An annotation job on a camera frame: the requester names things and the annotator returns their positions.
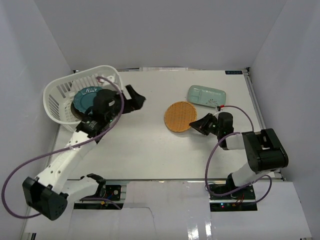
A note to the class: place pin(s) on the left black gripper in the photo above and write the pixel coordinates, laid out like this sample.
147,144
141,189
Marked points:
124,100

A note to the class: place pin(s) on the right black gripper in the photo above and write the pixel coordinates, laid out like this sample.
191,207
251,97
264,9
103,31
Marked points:
201,124

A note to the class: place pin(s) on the orange woven round plate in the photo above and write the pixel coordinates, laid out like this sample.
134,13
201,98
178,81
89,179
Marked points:
179,115

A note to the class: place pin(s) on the light green rectangular plate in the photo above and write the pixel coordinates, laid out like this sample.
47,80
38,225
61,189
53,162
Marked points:
206,96

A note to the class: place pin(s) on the teal scalloped round plate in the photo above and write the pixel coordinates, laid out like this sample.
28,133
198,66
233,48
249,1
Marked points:
84,99

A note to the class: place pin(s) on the dark red rimmed round plate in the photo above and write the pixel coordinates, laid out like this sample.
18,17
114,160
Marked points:
75,115

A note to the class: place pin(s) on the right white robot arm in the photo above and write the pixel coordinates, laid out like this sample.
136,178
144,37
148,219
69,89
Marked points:
264,152

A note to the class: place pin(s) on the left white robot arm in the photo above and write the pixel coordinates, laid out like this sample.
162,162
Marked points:
50,191

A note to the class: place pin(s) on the white plastic dish bin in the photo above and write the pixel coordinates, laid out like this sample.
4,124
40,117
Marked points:
59,94

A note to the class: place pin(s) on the blue label sticker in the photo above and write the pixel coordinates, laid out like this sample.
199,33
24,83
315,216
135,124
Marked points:
233,72

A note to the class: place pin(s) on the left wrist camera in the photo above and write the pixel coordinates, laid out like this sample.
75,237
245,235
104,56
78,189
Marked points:
106,80

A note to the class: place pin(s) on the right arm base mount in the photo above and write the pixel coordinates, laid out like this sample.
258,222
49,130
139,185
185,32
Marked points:
240,201

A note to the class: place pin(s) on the aluminium frame rail right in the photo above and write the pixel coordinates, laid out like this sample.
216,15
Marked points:
253,97

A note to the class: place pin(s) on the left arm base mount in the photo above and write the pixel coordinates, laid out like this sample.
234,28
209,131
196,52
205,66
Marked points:
111,198

